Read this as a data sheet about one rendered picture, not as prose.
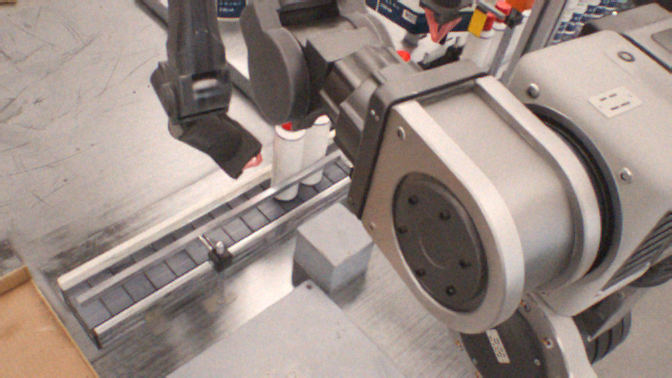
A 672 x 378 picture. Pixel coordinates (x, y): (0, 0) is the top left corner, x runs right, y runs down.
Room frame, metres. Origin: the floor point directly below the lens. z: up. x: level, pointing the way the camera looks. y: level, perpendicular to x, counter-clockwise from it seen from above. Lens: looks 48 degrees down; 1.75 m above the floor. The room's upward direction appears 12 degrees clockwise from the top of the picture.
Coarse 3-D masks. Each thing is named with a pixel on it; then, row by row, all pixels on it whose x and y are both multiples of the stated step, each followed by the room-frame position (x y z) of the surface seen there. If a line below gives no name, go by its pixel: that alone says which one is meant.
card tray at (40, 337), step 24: (0, 288) 0.45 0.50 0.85; (24, 288) 0.46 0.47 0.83; (0, 312) 0.41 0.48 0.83; (24, 312) 0.42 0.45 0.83; (48, 312) 0.43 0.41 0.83; (0, 336) 0.38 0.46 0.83; (24, 336) 0.39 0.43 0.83; (48, 336) 0.39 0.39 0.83; (0, 360) 0.34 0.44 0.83; (24, 360) 0.35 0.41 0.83; (48, 360) 0.36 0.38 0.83; (72, 360) 0.36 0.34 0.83
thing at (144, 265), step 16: (320, 160) 0.76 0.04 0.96; (336, 160) 0.78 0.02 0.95; (304, 176) 0.72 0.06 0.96; (272, 192) 0.66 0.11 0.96; (240, 208) 0.62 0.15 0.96; (208, 224) 0.57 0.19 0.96; (224, 224) 0.59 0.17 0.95; (192, 240) 0.54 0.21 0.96; (160, 256) 0.50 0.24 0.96; (128, 272) 0.46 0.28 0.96; (96, 288) 0.42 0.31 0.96; (112, 288) 0.43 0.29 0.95; (80, 304) 0.40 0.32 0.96
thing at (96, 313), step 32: (576, 32) 1.51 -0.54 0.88; (256, 192) 0.73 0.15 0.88; (320, 192) 0.76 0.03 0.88; (192, 224) 0.63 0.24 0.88; (256, 224) 0.65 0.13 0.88; (128, 256) 0.54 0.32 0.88; (192, 256) 0.56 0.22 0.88; (128, 288) 0.48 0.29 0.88; (160, 288) 0.49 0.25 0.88; (96, 320) 0.41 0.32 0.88
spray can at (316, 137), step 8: (320, 120) 0.77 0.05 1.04; (328, 120) 0.78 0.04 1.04; (312, 128) 0.77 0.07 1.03; (320, 128) 0.77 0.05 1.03; (328, 128) 0.78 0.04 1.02; (312, 136) 0.77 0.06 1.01; (320, 136) 0.77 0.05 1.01; (304, 144) 0.77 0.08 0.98; (312, 144) 0.77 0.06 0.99; (320, 144) 0.77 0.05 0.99; (304, 152) 0.77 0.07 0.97; (312, 152) 0.77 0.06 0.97; (320, 152) 0.77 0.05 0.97; (304, 160) 0.77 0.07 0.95; (312, 160) 0.77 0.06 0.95; (304, 168) 0.77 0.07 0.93; (312, 176) 0.77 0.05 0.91; (320, 176) 0.78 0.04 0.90; (304, 184) 0.77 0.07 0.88; (312, 184) 0.77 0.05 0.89
